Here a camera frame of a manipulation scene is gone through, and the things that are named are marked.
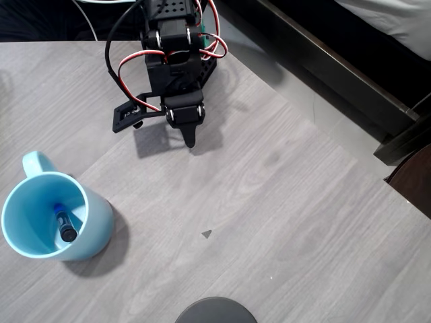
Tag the white mattress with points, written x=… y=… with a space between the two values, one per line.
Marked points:
x=404 y=20

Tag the brown wooden furniture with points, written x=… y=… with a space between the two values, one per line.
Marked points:
x=417 y=181

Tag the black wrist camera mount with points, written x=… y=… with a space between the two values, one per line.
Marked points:
x=121 y=119

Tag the blue Crayola marker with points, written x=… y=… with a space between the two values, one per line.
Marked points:
x=65 y=225

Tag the dark wooden bed frame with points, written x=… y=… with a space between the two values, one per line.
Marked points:
x=336 y=67

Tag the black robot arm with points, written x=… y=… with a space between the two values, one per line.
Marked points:
x=170 y=43

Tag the round black object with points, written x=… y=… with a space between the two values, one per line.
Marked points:
x=215 y=311

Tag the light blue ceramic mug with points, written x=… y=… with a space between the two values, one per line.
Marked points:
x=97 y=218

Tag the green circuit board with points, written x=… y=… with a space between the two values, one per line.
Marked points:
x=204 y=28

